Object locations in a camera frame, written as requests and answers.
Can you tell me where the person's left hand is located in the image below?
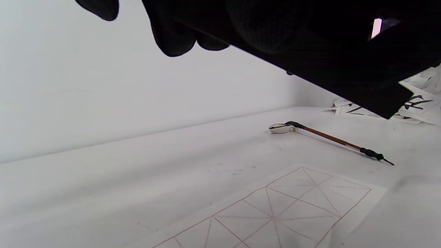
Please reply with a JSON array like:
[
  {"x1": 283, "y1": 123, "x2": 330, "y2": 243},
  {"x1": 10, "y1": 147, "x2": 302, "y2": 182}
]
[{"x1": 75, "y1": 0, "x2": 310, "y2": 57}]

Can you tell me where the black bar paperweight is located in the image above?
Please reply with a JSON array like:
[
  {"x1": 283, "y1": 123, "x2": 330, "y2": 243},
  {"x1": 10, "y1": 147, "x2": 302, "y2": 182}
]
[{"x1": 172, "y1": 0, "x2": 441, "y2": 119}]

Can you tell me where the brown handled Chinese brush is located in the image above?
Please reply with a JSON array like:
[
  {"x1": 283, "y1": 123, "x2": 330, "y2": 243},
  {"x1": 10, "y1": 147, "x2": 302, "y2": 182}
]
[{"x1": 285, "y1": 121, "x2": 395, "y2": 166}]

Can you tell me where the red grid calligraphy paper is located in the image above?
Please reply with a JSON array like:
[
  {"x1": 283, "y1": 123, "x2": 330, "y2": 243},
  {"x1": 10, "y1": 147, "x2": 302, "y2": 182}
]
[{"x1": 127, "y1": 165, "x2": 388, "y2": 248}]

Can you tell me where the white ink dish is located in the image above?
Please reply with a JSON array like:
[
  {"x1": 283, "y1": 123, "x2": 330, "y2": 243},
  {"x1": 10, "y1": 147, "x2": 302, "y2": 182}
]
[{"x1": 268, "y1": 123, "x2": 296, "y2": 134}]

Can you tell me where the pile of written papers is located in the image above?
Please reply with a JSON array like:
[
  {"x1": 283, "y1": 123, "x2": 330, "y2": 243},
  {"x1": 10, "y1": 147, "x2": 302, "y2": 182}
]
[{"x1": 324, "y1": 64, "x2": 441, "y2": 125}]

